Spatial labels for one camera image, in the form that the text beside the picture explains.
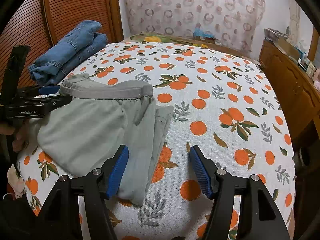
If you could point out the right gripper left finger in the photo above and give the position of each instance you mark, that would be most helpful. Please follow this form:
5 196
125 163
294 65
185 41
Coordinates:
61 208

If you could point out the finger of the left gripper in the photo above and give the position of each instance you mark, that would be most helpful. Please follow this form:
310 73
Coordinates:
48 90
54 102

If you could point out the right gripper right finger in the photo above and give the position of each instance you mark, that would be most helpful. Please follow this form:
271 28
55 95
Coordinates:
259 216

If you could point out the grey-green shorts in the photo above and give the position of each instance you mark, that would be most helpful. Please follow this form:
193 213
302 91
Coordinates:
81 135

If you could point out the person left hand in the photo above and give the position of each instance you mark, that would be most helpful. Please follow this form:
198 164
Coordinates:
20 135

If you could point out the folded blue jeans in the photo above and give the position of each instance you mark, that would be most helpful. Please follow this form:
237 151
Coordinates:
73 49

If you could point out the brown louvered wardrobe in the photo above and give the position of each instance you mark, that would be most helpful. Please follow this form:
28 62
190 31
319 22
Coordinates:
40 24

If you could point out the orange print bed sheet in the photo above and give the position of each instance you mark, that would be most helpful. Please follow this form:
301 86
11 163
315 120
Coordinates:
222 103

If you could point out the floral blanket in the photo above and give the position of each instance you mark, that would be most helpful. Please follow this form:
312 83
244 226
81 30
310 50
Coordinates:
155 37

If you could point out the wooden sideboard cabinet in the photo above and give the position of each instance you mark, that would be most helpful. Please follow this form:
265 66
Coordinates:
297 96

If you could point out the cardboard box with blue bag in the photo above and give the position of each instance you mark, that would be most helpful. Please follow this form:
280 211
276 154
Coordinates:
201 35

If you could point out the cardboard box on cabinet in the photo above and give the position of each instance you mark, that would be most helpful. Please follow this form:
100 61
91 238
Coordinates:
287 49

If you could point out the stack of magazines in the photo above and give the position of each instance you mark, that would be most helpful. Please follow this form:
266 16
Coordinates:
274 35

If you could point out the pink circle pattern curtain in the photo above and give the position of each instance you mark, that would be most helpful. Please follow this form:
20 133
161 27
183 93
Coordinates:
233 22

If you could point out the beige side curtain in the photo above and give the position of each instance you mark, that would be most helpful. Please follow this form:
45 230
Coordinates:
294 10

